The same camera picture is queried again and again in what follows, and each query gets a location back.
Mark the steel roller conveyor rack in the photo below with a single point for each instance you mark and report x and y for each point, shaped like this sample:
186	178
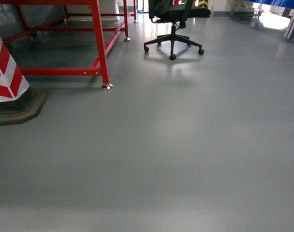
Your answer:
254	10

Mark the black office chair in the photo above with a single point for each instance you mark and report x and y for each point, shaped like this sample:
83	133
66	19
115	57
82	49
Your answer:
164	11

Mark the red metal frame table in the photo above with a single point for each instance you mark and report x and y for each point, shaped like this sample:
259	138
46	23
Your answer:
105	37

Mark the red white traffic cone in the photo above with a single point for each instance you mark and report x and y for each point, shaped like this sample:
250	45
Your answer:
19	103

